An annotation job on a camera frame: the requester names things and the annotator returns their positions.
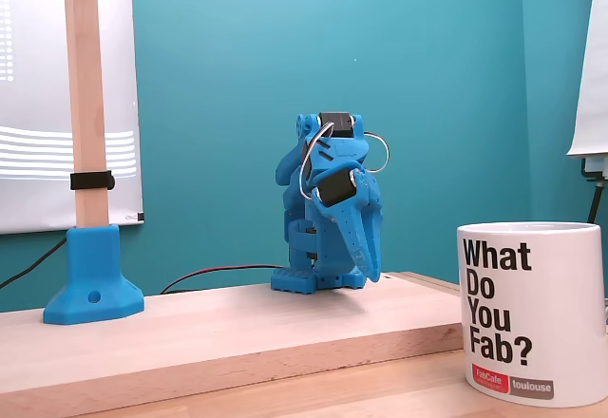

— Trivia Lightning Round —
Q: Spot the white printed mug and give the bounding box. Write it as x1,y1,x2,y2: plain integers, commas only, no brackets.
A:
456,220,604,409

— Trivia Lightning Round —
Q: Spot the flip chart easel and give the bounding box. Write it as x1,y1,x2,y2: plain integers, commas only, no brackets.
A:
581,155,608,224

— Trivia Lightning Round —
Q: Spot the pale wooden board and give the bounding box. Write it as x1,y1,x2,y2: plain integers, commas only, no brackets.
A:
0,271,465,398

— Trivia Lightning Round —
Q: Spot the white flip chart paper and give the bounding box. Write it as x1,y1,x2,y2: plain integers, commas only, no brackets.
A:
565,0,608,159

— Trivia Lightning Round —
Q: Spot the white projection board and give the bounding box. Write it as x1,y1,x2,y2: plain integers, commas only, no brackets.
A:
0,0,145,237

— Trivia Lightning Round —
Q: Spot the red and black cable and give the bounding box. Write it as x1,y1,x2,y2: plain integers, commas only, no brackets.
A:
159,264,292,295

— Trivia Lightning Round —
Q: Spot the black strap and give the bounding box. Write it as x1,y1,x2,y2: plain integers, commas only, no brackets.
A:
69,169,116,192

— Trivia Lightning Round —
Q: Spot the blue post base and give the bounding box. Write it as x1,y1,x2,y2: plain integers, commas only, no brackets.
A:
42,223,145,326

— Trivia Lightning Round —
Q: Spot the wooden post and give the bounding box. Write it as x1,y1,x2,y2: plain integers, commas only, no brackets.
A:
61,0,111,229

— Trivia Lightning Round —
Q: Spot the thin black cable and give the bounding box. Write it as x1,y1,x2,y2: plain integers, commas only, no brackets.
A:
0,236,68,291

